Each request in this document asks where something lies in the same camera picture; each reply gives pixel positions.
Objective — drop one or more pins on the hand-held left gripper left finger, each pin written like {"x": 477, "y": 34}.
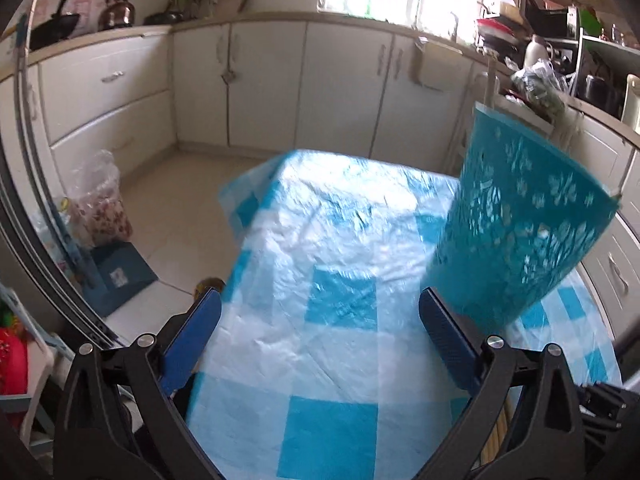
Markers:
{"x": 192, "y": 341}

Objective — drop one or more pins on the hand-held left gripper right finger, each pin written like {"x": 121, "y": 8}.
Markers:
{"x": 447, "y": 341}

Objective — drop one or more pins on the wooden stick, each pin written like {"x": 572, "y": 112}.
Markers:
{"x": 496, "y": 435}

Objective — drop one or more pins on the teal perforated plastic basket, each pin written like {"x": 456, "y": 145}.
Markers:
{"x": 500, "y": 240}

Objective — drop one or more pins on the brown bottle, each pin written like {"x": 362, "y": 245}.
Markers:
{"x": 210, "y": 285}

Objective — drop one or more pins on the dark blue box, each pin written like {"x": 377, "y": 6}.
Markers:
{"x": 120, "y": 275}

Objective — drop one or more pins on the blue white checkered tablecloth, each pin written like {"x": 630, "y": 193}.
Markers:
{"x": 325, "y": 310}

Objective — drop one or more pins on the white side cabinets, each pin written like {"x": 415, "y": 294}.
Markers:
{"x": 612, "y": 260}

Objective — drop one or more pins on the clear plastic bag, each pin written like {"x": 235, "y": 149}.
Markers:
{"x": 100, "y": 205}

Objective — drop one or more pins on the red plastic item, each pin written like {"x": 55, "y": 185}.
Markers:
{"x": 11, "y": 360}

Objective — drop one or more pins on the white kitchen base cabinets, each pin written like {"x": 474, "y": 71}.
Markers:
{"x": 260, "y": 85}

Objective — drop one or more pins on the bag of green vegetables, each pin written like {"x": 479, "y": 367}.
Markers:
{"x": 540, "y": 87}

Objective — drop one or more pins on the white plastic jug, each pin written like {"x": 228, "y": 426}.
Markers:
{"x": 535, "y": 52}

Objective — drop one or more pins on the dish rack with plates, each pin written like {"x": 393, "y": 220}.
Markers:
{"x": 495, "y": 35}

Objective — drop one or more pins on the copper kettle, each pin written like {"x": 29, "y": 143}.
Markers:
{"x": 116, "y": 12}

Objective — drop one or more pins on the black microwave oven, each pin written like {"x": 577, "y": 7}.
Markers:
{"x": 550, "y": 15}

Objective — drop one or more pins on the black wok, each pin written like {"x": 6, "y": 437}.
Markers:
{"x": 54, "y": 27}

